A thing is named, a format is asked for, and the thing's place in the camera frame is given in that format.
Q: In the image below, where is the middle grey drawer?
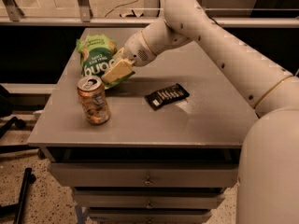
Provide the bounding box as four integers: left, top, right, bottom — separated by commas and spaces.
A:
73, 189, 225, 209

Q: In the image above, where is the orange soda can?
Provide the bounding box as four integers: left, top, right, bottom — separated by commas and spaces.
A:
77, 76, 110, 125

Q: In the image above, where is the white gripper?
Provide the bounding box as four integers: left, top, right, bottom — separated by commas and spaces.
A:
101, 32, 156, 84

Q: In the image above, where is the grey drawer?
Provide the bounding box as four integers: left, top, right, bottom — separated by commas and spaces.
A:
49, 163, 238, 188
89, 208, 211, 224
73, 189, 225, 209

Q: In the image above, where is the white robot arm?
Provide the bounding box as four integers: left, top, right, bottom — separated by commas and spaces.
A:
102, 0, 299, 224

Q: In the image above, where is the grey drawer cabinet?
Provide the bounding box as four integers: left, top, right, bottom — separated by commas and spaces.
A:
27, 27, 260, 224

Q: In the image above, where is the black candy bar wrapper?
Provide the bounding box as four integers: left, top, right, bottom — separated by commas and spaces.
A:
145, 83, 190, 110

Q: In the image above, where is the black office chair base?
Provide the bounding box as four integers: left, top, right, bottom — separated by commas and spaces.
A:
0, 96, 51, 224

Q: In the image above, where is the top grey drawer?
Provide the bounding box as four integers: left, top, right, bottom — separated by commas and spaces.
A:
49, 163, 238, 188

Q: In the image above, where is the bottom grey drawer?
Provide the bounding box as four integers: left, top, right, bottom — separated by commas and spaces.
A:
89, 208, 211, 224

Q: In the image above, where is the metal window railing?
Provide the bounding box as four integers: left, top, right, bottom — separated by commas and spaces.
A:
0, 0, 299, 28

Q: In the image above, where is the green rice chip bag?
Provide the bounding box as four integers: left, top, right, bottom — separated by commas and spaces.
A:
76, 35, 118, 77

